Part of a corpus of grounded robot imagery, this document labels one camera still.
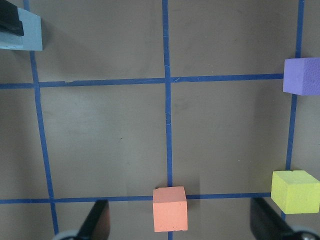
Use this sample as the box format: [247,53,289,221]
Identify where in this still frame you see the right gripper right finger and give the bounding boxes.
[249,197,297,240]

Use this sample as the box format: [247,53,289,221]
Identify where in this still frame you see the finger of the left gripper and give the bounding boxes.
[0,0,24,36]

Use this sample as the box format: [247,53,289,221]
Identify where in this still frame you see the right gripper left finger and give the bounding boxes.
[76,200,111,240]

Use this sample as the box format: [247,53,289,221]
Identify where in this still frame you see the light blue block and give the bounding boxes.
[0,8,43,51]

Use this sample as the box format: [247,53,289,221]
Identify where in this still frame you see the yellow foam block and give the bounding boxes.
[271,170,320,215]

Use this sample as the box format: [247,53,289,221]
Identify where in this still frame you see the orange foam block far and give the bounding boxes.
[152,186,188,233]

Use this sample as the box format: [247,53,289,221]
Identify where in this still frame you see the purple foam block near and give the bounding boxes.
[283,57,320,96]

